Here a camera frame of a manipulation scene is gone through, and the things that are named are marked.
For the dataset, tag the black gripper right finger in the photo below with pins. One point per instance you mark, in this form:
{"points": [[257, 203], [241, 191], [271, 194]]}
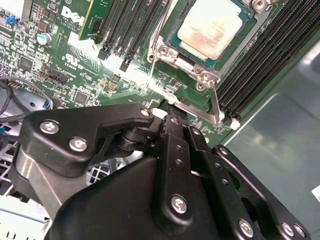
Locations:
{"points": [[226, 195]]}

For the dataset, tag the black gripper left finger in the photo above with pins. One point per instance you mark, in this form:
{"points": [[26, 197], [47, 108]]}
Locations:
{"points": [[75, 125]]}

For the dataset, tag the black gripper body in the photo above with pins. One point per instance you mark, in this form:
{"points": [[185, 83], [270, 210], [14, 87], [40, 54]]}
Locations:
{"points": [[112, 207]]}

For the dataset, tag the silver CPU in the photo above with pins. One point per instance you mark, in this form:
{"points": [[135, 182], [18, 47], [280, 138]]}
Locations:
{"points": [[210, 27]]}

